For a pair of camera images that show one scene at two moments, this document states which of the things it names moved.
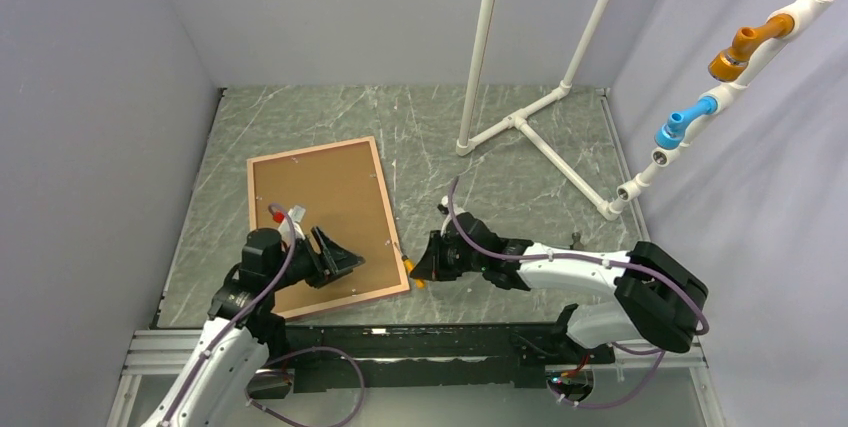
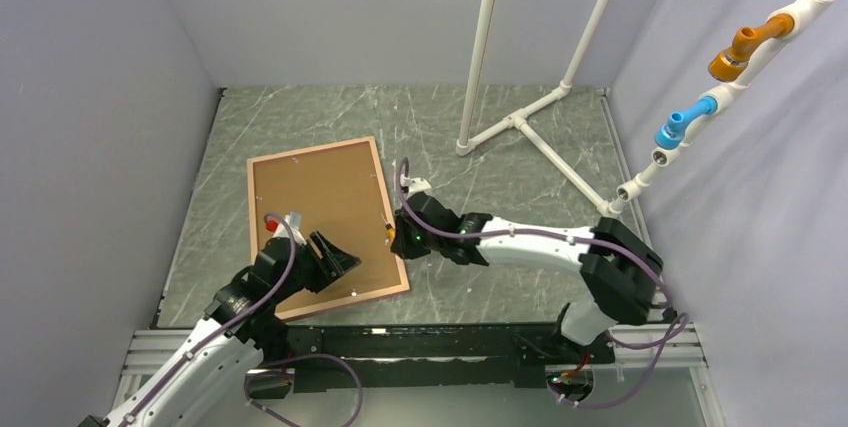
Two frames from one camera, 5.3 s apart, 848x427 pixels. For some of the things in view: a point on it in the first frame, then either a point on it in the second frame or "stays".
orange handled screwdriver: x=409 y=265 -> x=391 y=231
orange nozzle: x=731 y=64 stays
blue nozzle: x=668 y=136 stays
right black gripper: x=431 y=266 -> x=402 y=245
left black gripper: x=334 y=262 stays
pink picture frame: x=340 y=189 stays
